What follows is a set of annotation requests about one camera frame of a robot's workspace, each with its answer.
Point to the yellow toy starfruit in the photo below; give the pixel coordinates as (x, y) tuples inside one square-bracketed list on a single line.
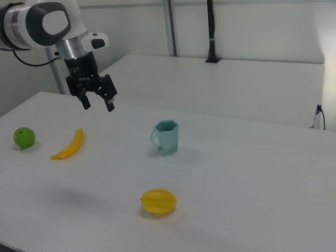
[(158, 201)]

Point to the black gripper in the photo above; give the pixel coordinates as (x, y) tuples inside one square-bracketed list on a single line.
[(80, 65)]

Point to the green toy apple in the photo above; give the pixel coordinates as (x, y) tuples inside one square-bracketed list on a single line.
[(24, 137)]

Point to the light blue hexagonal mug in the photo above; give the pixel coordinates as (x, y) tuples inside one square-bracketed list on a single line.
[(169, 140)]

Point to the aluminium frame post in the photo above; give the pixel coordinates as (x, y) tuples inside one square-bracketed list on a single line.
[(55, 76), (170, 26)]

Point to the black pole with base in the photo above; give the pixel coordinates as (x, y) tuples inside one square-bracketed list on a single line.
[(211, 31)]

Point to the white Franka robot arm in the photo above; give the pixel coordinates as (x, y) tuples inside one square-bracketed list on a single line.
[(52, 21)]

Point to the yellow toy banana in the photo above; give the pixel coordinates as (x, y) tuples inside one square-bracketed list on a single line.
[(74, 145)]

